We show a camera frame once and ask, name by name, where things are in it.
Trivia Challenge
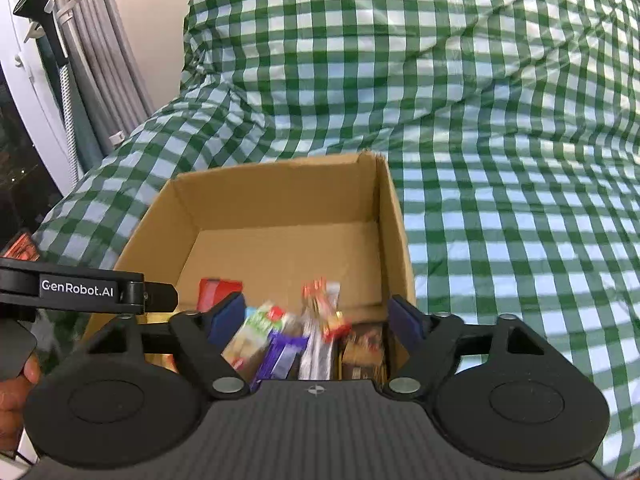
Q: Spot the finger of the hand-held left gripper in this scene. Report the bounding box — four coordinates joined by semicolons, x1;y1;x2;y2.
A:
142;282;179;314

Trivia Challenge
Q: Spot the brown cardboard box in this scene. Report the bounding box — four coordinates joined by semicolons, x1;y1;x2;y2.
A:
82;151;416;396

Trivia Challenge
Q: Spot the purple snack packet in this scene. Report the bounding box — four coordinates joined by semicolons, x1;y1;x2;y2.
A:
249;332;310;393

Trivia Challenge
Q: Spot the red brown snack packet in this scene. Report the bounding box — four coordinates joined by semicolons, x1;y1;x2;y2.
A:
301;280;351;343

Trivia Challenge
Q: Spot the green white snack packet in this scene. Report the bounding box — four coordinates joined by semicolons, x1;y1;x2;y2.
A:
220;302;286;373

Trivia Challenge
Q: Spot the white braided hose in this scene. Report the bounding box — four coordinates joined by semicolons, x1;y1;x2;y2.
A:
59;62;81;186

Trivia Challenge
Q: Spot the person's left hand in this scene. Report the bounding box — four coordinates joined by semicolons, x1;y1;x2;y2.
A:
0;357;42;453

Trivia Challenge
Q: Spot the brown chocolate bar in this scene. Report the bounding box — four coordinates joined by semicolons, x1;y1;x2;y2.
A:
340;325;388;381

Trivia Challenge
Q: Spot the black smartphone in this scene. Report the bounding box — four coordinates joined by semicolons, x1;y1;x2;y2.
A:
2;232;41;261

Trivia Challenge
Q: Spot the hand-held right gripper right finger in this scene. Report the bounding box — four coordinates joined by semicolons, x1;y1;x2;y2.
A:
382;295;571;401

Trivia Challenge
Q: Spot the black steamer handle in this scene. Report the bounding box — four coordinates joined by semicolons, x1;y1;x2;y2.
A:
12;0;68;68

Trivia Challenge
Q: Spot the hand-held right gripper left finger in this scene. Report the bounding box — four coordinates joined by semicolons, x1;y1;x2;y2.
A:
70;292;247;401

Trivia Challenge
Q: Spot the silver foil pouch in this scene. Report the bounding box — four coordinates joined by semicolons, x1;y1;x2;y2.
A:
297;310;336;381

